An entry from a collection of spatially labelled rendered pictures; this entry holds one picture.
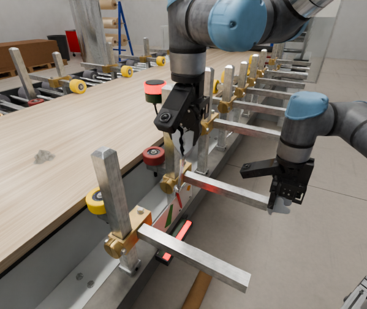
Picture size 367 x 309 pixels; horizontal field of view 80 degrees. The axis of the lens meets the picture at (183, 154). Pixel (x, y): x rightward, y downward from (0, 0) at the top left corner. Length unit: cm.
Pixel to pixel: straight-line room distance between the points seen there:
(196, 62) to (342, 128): 33
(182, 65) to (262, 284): 134
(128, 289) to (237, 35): 64
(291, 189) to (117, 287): 53
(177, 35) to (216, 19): 11
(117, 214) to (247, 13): 44
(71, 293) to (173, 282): 76
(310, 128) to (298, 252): 130
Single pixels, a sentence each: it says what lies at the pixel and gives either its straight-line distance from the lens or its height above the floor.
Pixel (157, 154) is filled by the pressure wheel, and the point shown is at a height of 90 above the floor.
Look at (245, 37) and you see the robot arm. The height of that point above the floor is 130.
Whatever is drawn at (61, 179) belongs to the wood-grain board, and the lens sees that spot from 76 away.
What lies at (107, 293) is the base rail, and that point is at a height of 70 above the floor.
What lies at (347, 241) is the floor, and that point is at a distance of 198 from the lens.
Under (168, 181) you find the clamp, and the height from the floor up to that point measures 87.
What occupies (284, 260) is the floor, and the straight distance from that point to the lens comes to 168.
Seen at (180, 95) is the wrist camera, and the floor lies 118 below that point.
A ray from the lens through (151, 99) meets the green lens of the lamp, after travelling 61.
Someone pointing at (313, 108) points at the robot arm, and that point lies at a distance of 52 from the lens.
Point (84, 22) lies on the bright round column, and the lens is 455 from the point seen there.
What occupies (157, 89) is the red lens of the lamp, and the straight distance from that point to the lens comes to 60.
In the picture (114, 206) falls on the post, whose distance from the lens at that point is 51.
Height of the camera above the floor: 133
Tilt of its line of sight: 33 degrees down
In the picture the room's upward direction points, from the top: straight up
